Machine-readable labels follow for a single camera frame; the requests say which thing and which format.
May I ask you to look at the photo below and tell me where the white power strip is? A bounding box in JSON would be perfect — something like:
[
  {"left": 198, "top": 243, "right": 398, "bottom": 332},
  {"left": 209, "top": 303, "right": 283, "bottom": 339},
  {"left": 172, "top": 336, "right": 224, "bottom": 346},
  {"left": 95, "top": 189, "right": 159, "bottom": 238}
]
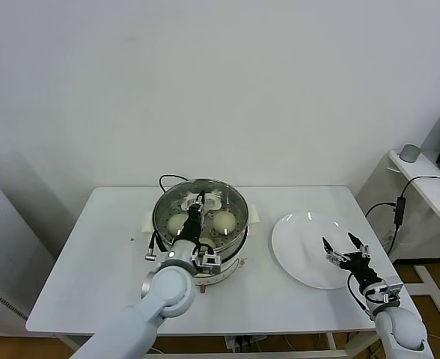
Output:
[{"left": 223, "top": 335, "right": 266, "bottom": 352}]

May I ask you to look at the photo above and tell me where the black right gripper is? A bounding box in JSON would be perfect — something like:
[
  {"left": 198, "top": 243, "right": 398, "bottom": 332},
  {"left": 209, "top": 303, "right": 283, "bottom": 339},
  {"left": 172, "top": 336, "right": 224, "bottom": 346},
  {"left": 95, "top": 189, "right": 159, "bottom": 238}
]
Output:
[{"left": 320, "top": 231, "right": 384, "bottom": 287}]

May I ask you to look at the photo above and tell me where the white table frame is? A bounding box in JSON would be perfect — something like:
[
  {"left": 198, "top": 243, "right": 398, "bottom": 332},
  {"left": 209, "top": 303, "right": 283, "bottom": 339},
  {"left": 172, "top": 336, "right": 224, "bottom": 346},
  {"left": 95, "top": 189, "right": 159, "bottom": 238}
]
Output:
[{"left": 55, "top": 331, "right": 378, "bottom": 359}]

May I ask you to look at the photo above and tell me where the cream electric cooker base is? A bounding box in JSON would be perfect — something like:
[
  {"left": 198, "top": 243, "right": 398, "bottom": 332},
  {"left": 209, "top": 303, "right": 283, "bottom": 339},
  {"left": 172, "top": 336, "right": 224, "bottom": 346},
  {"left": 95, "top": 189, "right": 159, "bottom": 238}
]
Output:
[{"left": 141, "top": 209, "right": 260, "bottom": 295}]

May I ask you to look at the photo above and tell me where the black cable with adapter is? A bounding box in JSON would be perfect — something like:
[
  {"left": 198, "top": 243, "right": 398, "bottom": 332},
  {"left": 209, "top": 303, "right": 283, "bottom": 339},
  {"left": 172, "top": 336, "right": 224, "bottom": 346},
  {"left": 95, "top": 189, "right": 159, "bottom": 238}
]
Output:
[{"left": 362, "top": 175, "right": 440, "bottom": 255}]

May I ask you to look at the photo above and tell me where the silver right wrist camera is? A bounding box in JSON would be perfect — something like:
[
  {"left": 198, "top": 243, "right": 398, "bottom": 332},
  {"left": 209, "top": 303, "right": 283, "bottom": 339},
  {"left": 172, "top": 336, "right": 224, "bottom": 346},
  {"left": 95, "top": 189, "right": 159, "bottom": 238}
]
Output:
[{"left": 367, "top": 274, "right": 404, "bottom": 304}]

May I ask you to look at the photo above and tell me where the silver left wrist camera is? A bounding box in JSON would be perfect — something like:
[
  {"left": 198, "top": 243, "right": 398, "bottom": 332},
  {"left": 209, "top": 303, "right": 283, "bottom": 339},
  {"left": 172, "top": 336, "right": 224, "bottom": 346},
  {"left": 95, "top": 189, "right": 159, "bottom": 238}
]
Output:
[{"left": 193, "top": 252, "right": 223, "bottom": 277}]

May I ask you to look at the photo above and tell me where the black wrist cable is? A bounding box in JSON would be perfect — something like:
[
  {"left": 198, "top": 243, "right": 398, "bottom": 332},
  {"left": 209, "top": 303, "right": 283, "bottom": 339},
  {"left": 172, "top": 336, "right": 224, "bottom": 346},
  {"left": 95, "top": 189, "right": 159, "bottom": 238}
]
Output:
[
  {"left": 144, "top": 230, "right": 216, "bottom": 263},
  {"left": 346, "top": 272, "right": 378, "bottom": 321}
]

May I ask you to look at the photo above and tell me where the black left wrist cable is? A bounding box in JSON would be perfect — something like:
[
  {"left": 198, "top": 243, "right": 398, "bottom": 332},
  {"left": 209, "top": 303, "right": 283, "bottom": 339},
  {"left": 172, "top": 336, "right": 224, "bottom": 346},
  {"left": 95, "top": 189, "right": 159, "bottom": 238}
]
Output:
[{"left": 144, "top": 230, "right": 216, "bottom": 263}]

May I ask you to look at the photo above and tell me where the black cooker power cord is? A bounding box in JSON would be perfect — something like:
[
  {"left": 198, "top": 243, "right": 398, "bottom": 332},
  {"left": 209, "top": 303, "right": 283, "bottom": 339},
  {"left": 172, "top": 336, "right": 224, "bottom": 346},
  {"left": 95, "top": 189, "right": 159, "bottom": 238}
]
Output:
[{"left": 158, "top": 174, "right": 191, "bottom": 194}]

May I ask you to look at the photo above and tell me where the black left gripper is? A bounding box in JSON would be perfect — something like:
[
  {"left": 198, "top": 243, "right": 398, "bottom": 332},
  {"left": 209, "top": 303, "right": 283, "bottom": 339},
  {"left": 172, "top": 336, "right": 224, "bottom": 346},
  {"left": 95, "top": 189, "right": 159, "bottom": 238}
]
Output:
[{"left": 174, "top": 189, "right": 207, "bottom": 245}]

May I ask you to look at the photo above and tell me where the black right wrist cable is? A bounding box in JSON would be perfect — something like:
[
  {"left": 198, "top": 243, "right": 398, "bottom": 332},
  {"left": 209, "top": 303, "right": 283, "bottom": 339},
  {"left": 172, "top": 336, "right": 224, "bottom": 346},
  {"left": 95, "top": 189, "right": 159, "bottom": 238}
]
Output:
[{"left": 346, "top": 272, "right": 378, "bottom": 321}]

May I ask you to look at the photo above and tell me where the round glass pot lid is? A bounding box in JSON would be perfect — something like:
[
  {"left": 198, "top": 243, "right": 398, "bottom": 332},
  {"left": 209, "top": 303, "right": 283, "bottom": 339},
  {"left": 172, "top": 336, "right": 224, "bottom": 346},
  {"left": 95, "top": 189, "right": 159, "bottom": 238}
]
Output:
[{"left": 153, "top": 178, "right": 250, "bottom": 251}]

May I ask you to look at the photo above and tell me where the round white plate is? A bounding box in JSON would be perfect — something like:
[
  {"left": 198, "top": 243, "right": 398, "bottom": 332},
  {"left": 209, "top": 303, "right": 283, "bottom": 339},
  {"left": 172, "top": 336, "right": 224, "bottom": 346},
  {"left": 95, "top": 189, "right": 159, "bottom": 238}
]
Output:
[{"left": 270, "top": 211, "right": 361, "bottom": 289}]

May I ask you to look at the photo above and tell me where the grey cylinder speaker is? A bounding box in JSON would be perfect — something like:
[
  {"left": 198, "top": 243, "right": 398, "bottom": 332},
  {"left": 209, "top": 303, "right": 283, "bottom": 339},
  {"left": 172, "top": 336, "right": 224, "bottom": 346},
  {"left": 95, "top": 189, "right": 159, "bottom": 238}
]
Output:
[{"left": 398, "top": 144, "right": 420, "bottom": 164}]

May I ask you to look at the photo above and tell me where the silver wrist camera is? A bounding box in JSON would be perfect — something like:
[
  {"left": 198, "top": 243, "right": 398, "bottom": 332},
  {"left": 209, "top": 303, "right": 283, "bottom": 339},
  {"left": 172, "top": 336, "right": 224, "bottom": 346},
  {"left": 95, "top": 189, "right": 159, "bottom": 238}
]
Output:
[
  {"left": 367, "top": 274, "right": 404, "bottom": 304},
  {"left": 193, "top": 252, "right": 223, "bottom": 277}
]

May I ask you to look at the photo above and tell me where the white side desk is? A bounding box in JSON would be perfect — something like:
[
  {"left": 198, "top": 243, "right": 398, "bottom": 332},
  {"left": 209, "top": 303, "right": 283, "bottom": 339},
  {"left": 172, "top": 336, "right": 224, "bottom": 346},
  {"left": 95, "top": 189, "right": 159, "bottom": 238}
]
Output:
[{"left": 354, "top": 149, "right": 440, "bottom": 318}]

